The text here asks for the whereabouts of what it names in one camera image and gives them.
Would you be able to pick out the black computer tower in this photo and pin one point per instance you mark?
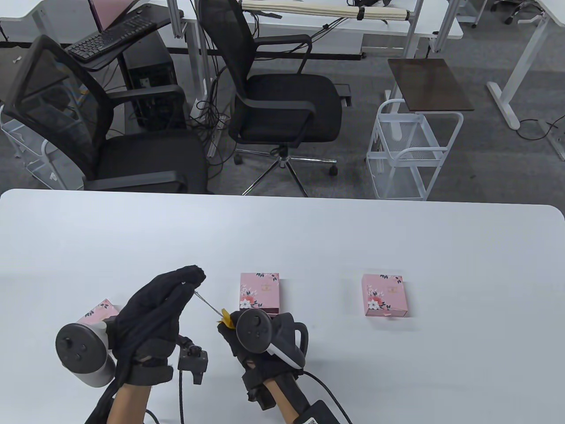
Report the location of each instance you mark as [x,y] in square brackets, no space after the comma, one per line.
[152,75]

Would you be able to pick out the black keyboard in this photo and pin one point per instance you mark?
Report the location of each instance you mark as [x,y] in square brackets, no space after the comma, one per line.
[106,39]

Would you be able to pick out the person's left forearm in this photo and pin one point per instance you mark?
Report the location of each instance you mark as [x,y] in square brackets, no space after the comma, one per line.
[128,404]

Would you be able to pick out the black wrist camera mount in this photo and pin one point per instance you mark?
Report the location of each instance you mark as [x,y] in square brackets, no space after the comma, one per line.
[192,362]
[260,393]

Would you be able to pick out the pink screen laptop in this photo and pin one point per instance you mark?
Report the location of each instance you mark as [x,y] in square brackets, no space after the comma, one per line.
[110,11]

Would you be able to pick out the rolled beige mat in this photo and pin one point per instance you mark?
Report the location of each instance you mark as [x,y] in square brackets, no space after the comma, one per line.
[309,8]

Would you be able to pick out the person's left hand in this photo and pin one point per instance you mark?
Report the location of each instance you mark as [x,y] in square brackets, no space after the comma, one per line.
[150,309]

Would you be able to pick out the dark wooden side table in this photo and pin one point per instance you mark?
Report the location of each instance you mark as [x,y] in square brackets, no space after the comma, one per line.
[430,84]

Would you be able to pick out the person's right forearm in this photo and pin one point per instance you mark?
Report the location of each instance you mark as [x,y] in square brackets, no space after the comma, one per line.
[282,393]

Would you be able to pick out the black office chair base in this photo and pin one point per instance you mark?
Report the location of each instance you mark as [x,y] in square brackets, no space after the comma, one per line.
[514,6]

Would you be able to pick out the black mesh office chair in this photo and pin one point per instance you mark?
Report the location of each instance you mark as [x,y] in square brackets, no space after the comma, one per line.
[287,106]
[145,159]

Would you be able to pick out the pink floral gift box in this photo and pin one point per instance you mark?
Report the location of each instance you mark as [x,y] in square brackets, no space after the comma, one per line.
[101,309]
[260,289]

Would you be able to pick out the person's right hand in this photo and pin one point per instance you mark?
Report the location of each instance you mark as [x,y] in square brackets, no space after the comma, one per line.
[260,364]

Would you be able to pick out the white desk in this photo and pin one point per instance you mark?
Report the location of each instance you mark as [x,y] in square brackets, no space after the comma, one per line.
[44,17]
[525,48]

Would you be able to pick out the yellow cloth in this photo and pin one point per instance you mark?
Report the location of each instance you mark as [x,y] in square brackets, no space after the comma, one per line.
[226,320]

